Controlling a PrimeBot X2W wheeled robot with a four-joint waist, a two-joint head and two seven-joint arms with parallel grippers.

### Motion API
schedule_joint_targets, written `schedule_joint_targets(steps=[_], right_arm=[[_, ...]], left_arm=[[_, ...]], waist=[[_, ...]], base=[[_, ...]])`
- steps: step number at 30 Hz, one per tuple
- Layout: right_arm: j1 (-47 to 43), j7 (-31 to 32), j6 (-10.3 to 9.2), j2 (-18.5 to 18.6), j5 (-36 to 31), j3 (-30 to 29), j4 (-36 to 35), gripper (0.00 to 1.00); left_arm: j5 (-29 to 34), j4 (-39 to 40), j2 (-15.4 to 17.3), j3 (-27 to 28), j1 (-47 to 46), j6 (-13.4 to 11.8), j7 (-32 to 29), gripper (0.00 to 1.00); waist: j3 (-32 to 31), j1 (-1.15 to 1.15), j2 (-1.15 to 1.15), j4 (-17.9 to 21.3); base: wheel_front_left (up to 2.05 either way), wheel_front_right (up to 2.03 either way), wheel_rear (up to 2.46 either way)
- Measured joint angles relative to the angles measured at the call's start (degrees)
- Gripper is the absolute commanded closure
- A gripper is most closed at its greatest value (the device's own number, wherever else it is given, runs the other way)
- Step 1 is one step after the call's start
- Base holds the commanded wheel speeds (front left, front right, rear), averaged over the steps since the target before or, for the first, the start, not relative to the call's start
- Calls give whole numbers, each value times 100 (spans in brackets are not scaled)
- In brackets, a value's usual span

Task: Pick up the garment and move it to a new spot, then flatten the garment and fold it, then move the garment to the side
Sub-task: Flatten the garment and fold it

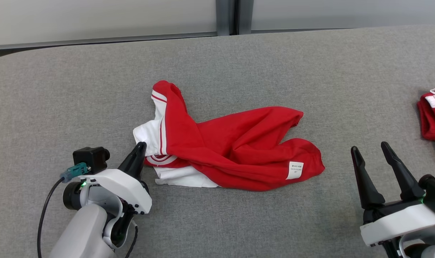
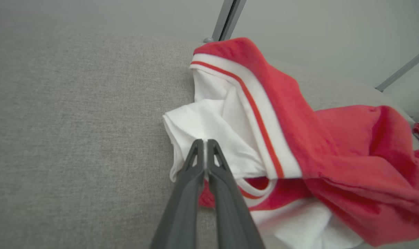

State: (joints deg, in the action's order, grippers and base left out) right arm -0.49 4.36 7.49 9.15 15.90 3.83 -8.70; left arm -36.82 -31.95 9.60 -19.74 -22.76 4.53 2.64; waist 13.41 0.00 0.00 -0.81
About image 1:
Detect grey partition post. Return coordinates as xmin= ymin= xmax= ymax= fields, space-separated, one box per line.
xmin=216 ymin=0 xmax=254 ymax=36

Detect red shorts with white stripe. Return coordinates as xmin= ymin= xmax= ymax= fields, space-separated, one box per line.
xmin=417 ymin=73 xmax=435 ymax=155

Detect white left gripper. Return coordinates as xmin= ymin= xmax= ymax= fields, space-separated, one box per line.
xmin=79 ymin=142 xmax=152 ymax=249

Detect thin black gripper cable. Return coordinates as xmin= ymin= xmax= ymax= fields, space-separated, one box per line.
xmin=125 ymin=221 xmax=139 ymax=258

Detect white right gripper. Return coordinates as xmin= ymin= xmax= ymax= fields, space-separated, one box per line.
xmin=351 ymin=142 xmax=435 ymax=258

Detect grey wall baseboard strip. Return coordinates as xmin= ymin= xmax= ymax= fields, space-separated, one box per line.
xmin=251 ymin=28 xmax=359 ymax=34
xmin=0 ymin=32 xmax=218 ymax=51

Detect thin black camera cable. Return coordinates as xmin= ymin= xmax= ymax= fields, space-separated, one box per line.
xmin=37 ymin=177 xmax=66 ymax=258

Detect teal cable connector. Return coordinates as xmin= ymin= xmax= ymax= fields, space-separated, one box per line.
xmin=60 ymin=162 xmax=92 ymax=183

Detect red and white jersey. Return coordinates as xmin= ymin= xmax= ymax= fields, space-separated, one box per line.
xmin=133 ymin=80 xmax=326 ymax=192

